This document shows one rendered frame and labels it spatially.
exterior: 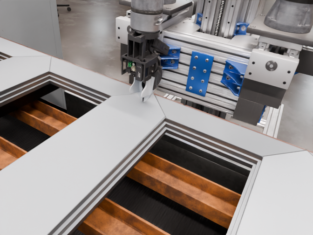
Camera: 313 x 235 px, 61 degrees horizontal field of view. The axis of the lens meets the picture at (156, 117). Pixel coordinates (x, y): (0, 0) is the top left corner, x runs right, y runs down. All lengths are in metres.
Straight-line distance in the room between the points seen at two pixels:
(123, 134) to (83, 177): 0.16
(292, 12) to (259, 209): 0.63
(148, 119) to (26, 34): 0.92
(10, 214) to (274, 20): 0.89
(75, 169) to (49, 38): 1.08
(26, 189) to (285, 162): 0.56
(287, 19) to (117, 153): 0.67
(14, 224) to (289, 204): 0.50
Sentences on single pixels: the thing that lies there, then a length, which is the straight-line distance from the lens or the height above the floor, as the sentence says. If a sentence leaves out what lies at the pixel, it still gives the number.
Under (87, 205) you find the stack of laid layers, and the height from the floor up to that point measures 0.83.
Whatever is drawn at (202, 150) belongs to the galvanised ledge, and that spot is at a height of 0.68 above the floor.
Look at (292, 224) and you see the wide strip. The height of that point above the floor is 0.85.
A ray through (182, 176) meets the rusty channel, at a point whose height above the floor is 0.70.
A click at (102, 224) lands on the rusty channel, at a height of 0.68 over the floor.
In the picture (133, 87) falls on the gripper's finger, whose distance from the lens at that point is 0.74.
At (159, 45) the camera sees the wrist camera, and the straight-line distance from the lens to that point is 0.72.
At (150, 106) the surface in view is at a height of 0.85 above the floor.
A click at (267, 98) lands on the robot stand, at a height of 0.84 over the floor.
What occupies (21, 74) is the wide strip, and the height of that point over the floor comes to 0.85.
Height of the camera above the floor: 1.27
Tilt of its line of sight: 35 degrees down
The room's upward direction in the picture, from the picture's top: 6 degrees clockwise
